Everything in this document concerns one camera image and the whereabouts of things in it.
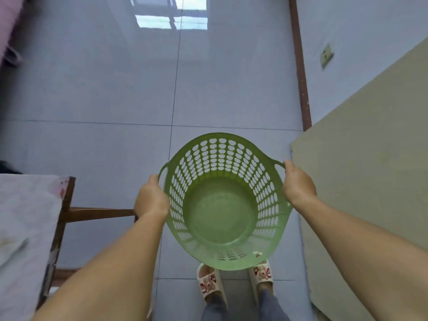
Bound green plastic perforated basket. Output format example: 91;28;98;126
158;132;293;271

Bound person's right hand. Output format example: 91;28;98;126
282;160;317;208

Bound pink bedding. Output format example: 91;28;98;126
0;0;26;64

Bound brown wooden table frame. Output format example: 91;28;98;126
36;177;138;311

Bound beige flat board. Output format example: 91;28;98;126
290;37;428;321

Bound brown wooden skirting strip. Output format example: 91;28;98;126
288;0;312;132

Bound person's left hand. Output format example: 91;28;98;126
134;174;171;222

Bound white wall socket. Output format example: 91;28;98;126
320;43;334;69

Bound person's right forearm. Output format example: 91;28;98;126
294;194;428;321

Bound dark shoe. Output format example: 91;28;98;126
3;46;23;68

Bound grey trousers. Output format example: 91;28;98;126
202;289;291;321

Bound white stained table cloth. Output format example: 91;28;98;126
0;174;70;321

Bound person's left forearm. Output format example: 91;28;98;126
32;214;167;321

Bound white slipper with bear print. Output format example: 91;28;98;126
197;263;228;307
248;259;275;298

